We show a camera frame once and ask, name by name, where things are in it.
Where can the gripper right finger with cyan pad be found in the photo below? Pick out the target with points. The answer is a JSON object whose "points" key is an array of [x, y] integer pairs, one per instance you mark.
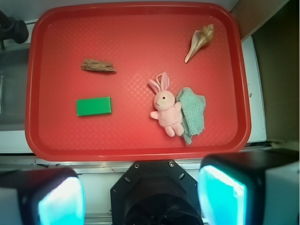
{"points": [[260, 187]]}

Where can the red plastic tray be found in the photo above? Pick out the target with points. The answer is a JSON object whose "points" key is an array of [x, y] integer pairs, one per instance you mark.
{"points": [[141, 40]]}

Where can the brown wood bark piece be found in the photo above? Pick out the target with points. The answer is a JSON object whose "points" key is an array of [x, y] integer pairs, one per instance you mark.
{"points": [[97, 66]]}

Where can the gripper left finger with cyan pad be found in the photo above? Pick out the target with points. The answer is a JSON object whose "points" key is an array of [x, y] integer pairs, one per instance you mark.
{"points": [[42, 197]]}

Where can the teal knitted cloth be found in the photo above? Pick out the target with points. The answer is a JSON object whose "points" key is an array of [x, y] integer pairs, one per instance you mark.
{"points": [[192, 108]]}

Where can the black knob clamp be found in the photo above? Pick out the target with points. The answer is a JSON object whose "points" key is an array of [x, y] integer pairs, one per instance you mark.
{"points": [[12, 29]]}

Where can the green rectangular block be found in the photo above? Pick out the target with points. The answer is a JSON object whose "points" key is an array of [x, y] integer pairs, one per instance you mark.
{"points": [[93, 106]]}

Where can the beige conch shell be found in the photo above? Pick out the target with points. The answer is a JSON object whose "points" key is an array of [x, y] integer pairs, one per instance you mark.
{"points": [[200, 39]]}

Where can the pink plush bunny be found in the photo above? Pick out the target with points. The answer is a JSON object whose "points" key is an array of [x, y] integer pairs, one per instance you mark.
{"points": [[168, 111]]}

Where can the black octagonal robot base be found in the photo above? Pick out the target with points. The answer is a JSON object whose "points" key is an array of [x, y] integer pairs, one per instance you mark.
{"points": [[155, 193]]}

